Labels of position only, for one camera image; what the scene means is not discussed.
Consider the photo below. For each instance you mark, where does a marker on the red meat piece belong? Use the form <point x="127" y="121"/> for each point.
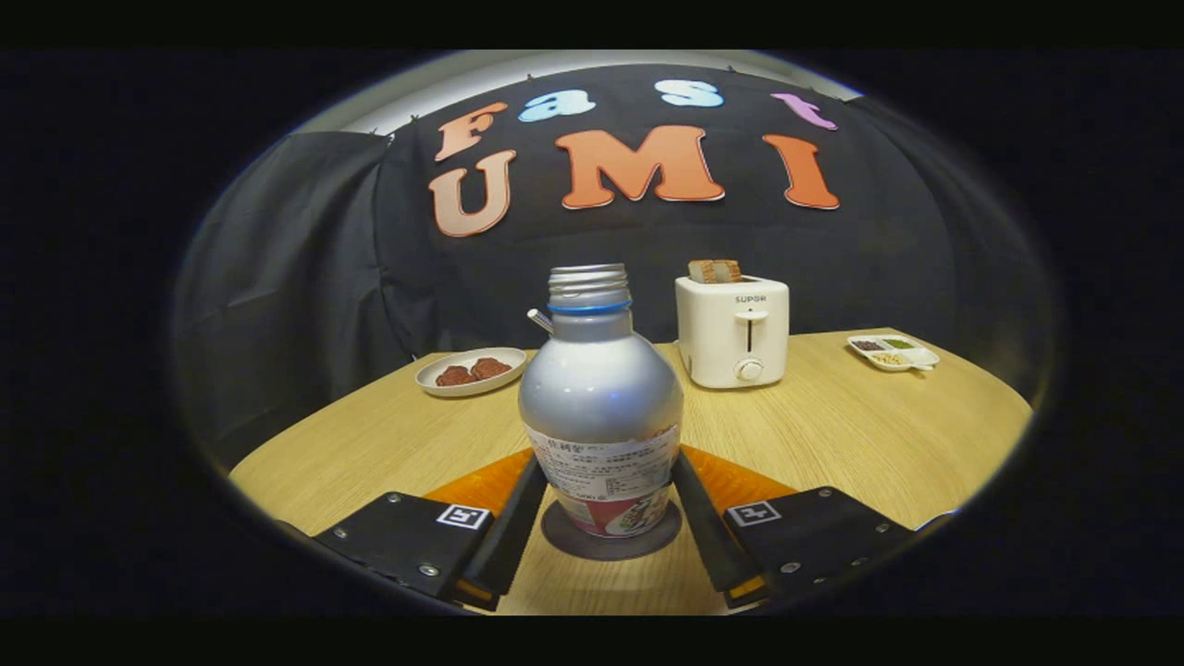
<point x="490" y="368"/>
<point x="454" y="376"/>

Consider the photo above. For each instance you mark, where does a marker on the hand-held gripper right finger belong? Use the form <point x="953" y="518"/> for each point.
<point x="708" y="536"/>

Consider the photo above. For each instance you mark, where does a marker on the white divided condiment dish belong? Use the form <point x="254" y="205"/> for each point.
<point x="893" y="353"/>

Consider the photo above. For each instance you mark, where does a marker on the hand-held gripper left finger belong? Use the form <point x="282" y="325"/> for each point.
<point x="513" y="536"/>

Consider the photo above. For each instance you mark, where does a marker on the white toaster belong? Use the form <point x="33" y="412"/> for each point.
<point x="731" y="333"/>

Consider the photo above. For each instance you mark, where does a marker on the dark round coaster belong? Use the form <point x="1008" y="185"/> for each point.
<point x="610" y="548"/>

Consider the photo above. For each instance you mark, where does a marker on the black backdrop cloth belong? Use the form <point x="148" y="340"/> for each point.
<point x="305" y="277"/>

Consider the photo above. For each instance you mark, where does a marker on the brown toast slice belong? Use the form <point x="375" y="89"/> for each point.
<point x="701" y="272"/>
<point x="728" y="270"/>

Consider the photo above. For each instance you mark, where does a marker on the wooden table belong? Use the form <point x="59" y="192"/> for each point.
<point x="832" y="435"/>

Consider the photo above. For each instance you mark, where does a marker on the white oval plate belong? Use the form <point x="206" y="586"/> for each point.
<point x="444" y="384"/>

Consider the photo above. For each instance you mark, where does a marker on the silver juice bottle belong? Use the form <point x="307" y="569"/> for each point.
<point x="601" y="398"/>

